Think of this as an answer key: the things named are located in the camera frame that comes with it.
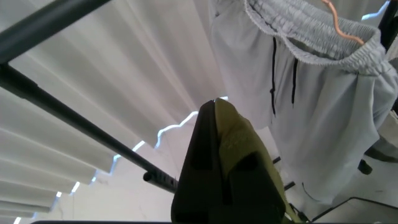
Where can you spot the green long-sleeved shirt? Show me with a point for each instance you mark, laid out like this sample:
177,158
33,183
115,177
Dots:
236,133

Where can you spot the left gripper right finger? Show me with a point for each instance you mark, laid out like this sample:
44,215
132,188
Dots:
255,199

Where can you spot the pink clothes hanger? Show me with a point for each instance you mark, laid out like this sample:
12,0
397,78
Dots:
337,26

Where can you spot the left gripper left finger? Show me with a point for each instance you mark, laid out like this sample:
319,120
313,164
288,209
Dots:
199,180

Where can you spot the pale grey shorts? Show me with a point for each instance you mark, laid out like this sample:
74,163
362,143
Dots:
326,124

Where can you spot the black clothes rack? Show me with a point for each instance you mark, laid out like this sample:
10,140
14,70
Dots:
77,121

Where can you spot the white curtain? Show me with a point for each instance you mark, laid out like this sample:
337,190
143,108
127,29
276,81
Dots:
124,62

